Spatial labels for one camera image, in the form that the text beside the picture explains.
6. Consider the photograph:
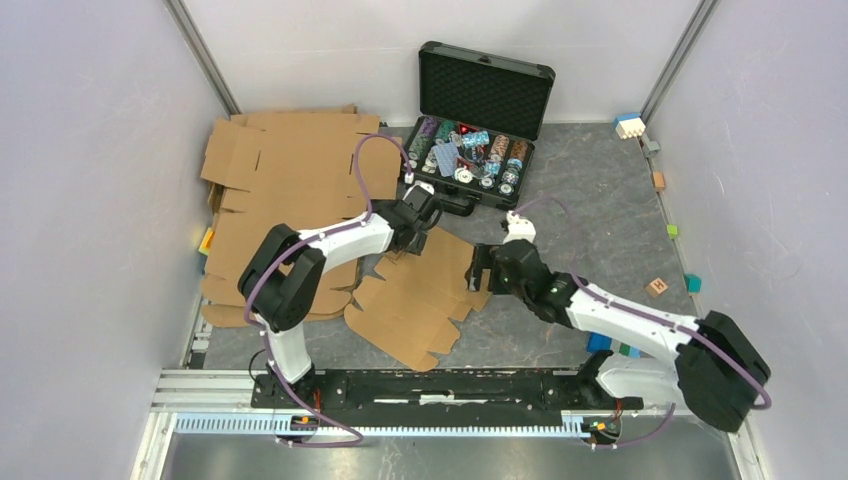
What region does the brown cardboard box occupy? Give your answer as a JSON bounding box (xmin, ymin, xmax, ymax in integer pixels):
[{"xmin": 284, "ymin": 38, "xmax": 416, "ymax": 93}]
[{"xmin": 344, "ymin": 227, "xmax": 490, "ymax": 371}]

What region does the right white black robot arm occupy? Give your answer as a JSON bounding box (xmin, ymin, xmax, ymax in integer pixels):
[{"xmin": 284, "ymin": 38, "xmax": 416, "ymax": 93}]
[{"xmin": 465, "ymin": 240, "xmax": 772, "ymax": 433}]

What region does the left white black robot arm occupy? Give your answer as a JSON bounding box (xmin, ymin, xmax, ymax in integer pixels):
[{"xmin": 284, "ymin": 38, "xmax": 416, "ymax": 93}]
[{"xmin": 237, "ymin": 187, "xmax": 443, "ymax": 408}]

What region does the blue block near base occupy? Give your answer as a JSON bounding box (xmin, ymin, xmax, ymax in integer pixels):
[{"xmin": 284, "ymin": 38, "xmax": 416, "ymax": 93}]
[{"xmin": 586, "ymin": 332, "xmax": 612, "ymax": 353}]

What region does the stack of cardboard blanks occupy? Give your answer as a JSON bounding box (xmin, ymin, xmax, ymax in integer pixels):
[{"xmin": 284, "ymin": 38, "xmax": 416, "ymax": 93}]
[{"xmin": 201, "ymin": 105, "xmax": 402, "ymax": 328}]

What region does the black poker chip case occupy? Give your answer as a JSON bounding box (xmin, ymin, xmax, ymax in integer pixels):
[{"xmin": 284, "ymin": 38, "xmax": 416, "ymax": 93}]
[{"xmin": 401, "ymin": 41, "xmax": 556, "ymax": 216}]

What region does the wooden letter H block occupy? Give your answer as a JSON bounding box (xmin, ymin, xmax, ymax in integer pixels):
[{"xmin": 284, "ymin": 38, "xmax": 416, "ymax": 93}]
[{"xmin": 645, "ymin": 278, "xmax": 669, "ymax": 298}]

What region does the orange small block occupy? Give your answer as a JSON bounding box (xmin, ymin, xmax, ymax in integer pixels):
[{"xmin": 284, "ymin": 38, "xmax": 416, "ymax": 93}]
[{"xmin": 652, "ymin": 171, "xmax": 666, "ymax": 193}]

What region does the teal small block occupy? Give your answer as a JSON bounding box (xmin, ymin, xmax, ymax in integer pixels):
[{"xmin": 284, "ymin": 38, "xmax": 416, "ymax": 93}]
[{"xmin": 684, "ymin": 273, "xmax": 702, "ymax": 295}]

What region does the grey small block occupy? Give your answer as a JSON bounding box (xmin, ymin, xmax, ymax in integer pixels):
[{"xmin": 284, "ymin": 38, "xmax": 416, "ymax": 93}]
[{"xmin": 640, "ymin": 139, "xmax": 661, "ymax": 159}]

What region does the blue white toy block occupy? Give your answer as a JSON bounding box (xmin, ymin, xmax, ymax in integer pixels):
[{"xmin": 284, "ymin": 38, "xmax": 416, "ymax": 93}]
[{"xmin": 613, "ymin": 112, "xmax": 646, "ymax": 139}]

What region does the yellow orange block at left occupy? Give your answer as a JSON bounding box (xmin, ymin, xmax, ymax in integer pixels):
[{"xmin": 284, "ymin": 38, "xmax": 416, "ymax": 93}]
[{"xmin": 197, "ymin": 227, "xmax": 215, "ymax": 256}]

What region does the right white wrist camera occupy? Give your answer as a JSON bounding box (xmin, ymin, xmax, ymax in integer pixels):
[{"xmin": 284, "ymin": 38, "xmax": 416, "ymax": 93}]
[{"xmin": 502, "ymin": 210, "xmax": 536, "ymax": 244}]

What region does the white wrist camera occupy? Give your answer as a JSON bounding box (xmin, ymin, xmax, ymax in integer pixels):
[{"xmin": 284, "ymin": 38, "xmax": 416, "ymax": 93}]
[
  {"xmin": 502, "ymin": 210, "xmax": 536, "ymax": 244},
  {"xmin": 402, "ymin": 173, "xmax": 435, "ymax": 199}
]

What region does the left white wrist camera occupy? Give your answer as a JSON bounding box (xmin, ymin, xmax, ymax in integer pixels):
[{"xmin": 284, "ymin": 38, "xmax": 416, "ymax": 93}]
[{"xmin": 402, "ymin": 173, "xmax": 435, "ymax": 199}]

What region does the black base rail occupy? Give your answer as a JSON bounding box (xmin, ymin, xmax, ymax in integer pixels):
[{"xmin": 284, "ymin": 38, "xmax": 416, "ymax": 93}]
[{"xmin": 250, "ymin": 368, "xmax": 644, "ymax": 429}]

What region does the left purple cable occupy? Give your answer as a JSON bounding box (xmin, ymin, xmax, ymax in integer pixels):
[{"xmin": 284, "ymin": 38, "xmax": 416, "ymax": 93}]
[{"xmin": 238, "ymin": 132, "xmax": 416, "ymax": 449}]

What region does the purple cable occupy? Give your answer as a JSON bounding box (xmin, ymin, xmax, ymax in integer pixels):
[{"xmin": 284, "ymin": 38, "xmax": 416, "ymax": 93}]
[
  {"xmin": 510, "ymin": 195, "xmax": 774, "ymax": 452},
  {"xmin": 238, "ymin": 132, "xmax": 416, "ymax": 449}
]

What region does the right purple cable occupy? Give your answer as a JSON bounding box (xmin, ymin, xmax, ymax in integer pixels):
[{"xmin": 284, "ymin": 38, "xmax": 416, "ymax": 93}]
[{"xmin": 510, "ymin": 195, "xmax": 774, "ymax": 452}]

